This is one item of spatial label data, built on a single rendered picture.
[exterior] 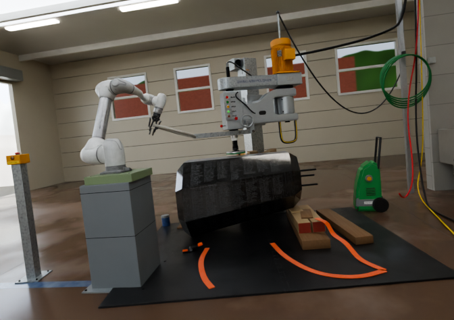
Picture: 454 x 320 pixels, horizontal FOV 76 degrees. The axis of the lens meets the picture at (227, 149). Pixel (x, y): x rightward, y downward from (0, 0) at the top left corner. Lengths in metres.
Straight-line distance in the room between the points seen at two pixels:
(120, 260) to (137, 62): 8.37
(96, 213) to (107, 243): 0.24
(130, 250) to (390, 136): 8.42
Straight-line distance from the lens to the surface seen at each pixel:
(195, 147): 9.39
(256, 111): 3.30
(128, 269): 2.46
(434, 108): 4.98
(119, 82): 2.68
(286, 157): 3.12
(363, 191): 3.85
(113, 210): 2.36
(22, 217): 3.09
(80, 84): 11.11
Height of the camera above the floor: 1.07
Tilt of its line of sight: 3 degrees down
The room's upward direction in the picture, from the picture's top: 6 degrees counter-clockwise
